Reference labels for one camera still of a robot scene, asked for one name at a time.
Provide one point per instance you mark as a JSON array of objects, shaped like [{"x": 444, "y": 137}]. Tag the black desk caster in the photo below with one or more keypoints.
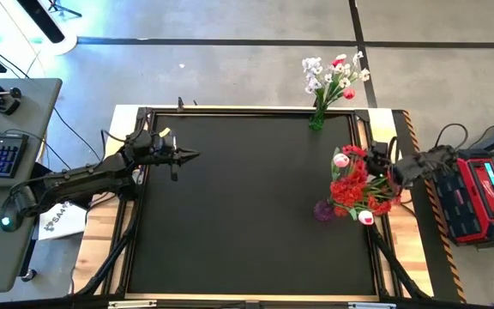
[{"x": 28, "y": 275}]

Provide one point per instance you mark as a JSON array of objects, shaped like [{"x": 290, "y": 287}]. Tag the white curved stand base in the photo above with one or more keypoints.
[{"x": 64, "y": 43}]

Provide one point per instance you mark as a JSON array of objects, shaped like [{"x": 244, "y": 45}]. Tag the red black power unit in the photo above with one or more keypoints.
[{"x": 483, "y": 201}]

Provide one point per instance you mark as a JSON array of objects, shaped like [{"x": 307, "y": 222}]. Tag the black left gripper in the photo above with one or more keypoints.
[{"x": 152, "y": 150}]

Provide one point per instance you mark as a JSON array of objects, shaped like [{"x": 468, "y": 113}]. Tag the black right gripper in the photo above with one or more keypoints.
[{"x": 379, "y": 159}]

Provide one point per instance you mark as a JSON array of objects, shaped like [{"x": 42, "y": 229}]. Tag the black computer mouse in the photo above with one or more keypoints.
[{"x": 7, "y": 221}]

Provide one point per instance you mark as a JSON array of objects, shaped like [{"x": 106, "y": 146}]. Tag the white blossom bunch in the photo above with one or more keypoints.
[
  {"x": 345, "y": 81},
  {"x": 312, "y": 68}
]

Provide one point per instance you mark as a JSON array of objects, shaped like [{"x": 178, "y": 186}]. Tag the black table mat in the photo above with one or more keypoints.
[{"x": 247, "y": 206}]

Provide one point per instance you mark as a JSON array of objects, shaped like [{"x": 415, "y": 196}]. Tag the green glass vase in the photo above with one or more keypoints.
[{"x": 317, "y": 122}]

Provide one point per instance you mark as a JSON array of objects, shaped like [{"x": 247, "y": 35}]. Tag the black aluminium table frame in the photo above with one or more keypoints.
[{"x": 247, "y": 110}]

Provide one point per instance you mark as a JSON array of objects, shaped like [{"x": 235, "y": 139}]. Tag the purple glass vase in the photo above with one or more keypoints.
[{"x": 323, "y": 211}]

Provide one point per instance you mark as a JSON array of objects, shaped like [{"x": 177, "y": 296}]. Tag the black tripod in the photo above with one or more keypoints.
[{"x": 60, "y": 7}]

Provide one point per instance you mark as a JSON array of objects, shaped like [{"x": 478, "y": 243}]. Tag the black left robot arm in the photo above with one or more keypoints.
[{"x": 80, "y": 182}]

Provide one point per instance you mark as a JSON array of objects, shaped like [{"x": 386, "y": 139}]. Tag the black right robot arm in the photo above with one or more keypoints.
[{"x": 423, "y": 165}]

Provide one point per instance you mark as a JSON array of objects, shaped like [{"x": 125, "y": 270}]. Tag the grey desk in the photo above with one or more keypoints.
[{"x": 24, "y": 111}]

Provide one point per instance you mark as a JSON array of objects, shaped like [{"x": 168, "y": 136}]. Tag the silver metal bracket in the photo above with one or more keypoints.
[
  {"x": 371, "y": 305},
  {"x": 131, "y": 304}
]

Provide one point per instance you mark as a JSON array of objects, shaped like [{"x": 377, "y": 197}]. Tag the yellow black hazard tape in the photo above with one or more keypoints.
[{"x": 456, "y": 274}]

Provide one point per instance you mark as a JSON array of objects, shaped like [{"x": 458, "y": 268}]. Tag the red carnation bunch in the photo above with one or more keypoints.
[
  {"x": 380, "y": 208},
  {"x": 350, "y": 191}
]

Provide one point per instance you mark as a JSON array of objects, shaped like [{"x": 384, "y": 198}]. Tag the black frame clip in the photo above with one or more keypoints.
[{"x": 181, "y": 103}]

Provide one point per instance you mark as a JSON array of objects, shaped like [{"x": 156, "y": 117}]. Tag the pink tulip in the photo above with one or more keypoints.
[
  {"x": 365, "y": 217},
  {"x": 341, "y": 160}
]

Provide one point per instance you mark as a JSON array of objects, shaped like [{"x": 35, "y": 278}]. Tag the white printed paper sheet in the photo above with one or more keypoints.
[{"x": 60, "y": 223}]

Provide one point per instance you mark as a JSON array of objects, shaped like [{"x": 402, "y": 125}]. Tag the red tulip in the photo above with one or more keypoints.
[
  {"x": 338, "y": 60},
  {"x": 349, "y": 93}
]

